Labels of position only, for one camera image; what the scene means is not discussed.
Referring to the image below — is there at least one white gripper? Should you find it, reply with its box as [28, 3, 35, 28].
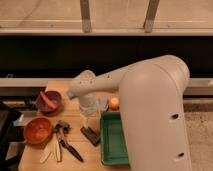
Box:
[79, 94, 100, 133]

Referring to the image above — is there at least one red bowl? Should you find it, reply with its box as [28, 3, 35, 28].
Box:
[23, 117, 52, 145]

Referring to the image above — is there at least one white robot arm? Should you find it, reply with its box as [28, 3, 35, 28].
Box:
[69, 55, 192, 171]

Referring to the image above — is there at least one purple bowl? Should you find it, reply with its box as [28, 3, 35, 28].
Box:
[35, 91, 62, 113]

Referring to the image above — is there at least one red spatula in bowl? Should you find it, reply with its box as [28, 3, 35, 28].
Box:
[40, 91, 56, 109]

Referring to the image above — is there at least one blue grey cloth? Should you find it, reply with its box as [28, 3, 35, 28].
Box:
[98, 97, 108, 112]

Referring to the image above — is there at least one orange fruit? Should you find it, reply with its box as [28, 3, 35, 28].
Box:
[108, 97, 119, 110]

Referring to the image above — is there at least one green plastic tray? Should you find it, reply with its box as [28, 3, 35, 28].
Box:
[100, 112, 129, 166]

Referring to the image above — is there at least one cream plastic spoon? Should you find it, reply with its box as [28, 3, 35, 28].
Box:
[53, 134, 62, 162]

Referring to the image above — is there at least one cream plastic knife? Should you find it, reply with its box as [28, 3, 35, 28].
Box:
[40, 141, 52, 163]

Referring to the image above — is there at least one black chair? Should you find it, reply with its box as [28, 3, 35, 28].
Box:
[0, 101, 24, 171]

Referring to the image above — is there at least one black handled brush tool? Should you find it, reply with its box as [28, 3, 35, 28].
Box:
[55, 120, 83, 162]

